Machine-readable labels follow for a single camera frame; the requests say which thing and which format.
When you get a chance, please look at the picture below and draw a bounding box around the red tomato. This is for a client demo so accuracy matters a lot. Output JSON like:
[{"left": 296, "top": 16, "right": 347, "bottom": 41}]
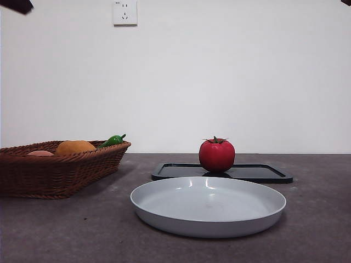
[{"left": 199, "top": 135, "right": 236, "bottom": 174}]

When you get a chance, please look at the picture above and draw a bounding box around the green pepper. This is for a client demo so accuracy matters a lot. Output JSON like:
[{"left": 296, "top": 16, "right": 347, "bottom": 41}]
[{"left": 97, "top": 133, "right": 127, "bottom": 149}]

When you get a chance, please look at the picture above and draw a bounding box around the white wall socket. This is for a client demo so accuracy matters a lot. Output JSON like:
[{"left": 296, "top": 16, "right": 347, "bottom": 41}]
[{"left": 114, "top": 0, "right": 138, "bottom": 27}]

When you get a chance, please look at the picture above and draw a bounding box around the grey round plate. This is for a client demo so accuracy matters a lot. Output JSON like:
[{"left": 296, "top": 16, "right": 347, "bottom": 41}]
[{"left": 130, "top": 176, "right": 287, "bottom": 239}]

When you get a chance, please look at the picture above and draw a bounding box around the black flat tray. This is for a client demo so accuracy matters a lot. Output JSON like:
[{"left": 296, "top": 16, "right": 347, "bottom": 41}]
[{"left": 151, "top": 163, "right": 294, "bottom": 184}]

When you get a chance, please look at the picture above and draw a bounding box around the orange round fruit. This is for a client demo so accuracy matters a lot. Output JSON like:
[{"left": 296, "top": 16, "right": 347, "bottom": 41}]
[{"left": 55, "top": 140, "right": 97, "bottom": 156}]

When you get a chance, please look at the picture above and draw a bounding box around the brown wicker basket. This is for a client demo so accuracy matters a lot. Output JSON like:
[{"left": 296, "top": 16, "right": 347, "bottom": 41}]
[{"left": 0, "top": 140, "right": 132, "bottom": 200}]

